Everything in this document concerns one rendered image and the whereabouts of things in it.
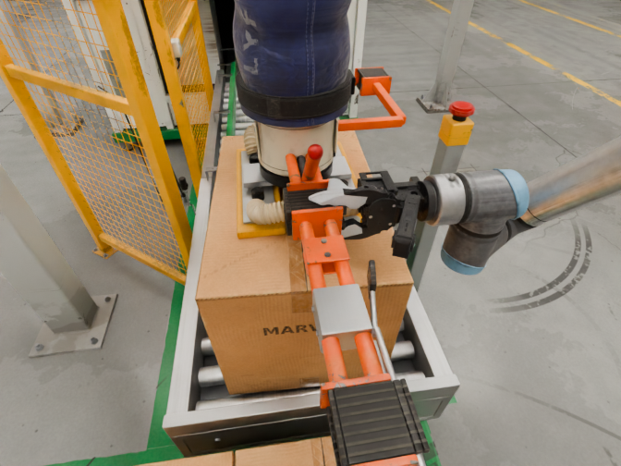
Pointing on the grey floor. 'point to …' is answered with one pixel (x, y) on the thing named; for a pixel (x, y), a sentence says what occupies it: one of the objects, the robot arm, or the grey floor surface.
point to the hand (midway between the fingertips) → (316, 218)
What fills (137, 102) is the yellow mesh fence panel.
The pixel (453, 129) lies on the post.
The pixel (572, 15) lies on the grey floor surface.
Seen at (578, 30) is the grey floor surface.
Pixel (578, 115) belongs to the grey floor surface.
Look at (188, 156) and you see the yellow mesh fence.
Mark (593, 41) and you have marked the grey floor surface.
